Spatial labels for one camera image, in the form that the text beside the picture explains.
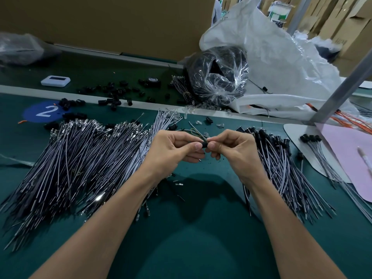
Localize blue round number sticker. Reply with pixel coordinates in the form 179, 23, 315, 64
23, 102, 65, 124

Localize bundle of orange wires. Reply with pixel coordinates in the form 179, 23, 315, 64
307, 103, 372, 134

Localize small white timer device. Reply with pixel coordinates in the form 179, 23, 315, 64
41, 75, 71, 88

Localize brown cardboard panel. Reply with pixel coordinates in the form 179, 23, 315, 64
0, 0, 216, 62

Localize pile of grey wires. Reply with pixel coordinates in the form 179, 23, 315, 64
0, 110, 184, 250

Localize person's right forearm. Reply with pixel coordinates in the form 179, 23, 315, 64
247, 171, 348, 279

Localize clear plastic strip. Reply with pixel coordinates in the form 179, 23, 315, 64
0, 154, 34, 167

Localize person's left forearm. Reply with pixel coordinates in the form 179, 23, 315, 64
29, 171, 164, 279

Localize crumpled clear plastic bag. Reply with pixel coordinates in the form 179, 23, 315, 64
0, 32, 62, 66

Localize stack of cardboard boxes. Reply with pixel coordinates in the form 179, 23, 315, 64
319, 0, 372, 76

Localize pink paper sheet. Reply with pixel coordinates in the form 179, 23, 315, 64
315, 124, 372, 203

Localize grey metal frame post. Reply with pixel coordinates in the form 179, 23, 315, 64
308, 49, 372, 126
288, 0, 315, 35

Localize person's right hand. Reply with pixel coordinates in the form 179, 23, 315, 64
206, 129, 269, 189

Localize pile of wires with black caps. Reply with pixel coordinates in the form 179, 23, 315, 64
244, 126, 337, 221

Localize clear bag with black contents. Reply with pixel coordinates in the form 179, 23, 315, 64
186, 45, 250, 107

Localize small bundle of capped wires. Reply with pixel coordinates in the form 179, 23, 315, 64
299, 134, 372, 224

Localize white pen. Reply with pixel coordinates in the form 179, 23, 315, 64
356, 147, 372, 175

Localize black plastic caps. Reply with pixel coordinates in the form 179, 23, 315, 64
45, 80, 181, 131

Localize person's left hand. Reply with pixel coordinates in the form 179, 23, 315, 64
141, 131, 206, 184

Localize large white plastic sack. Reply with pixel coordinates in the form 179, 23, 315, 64
199, 0, 372, 121

